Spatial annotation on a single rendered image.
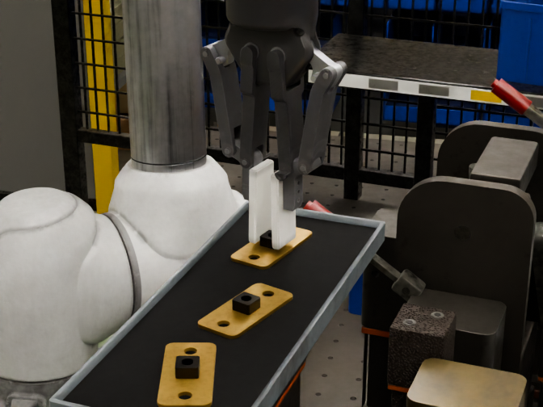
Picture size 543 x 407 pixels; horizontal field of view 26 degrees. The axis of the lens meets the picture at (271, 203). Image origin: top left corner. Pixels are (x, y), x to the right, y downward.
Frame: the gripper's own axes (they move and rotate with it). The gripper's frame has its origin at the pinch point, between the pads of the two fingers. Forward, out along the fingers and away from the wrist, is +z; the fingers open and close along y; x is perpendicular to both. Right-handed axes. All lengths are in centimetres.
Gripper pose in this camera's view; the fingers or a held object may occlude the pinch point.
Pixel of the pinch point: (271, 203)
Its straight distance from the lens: 102.8
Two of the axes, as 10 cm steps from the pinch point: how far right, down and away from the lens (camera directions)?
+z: 0.0, 9.1, 4.1
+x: 5.3, -3.4, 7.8
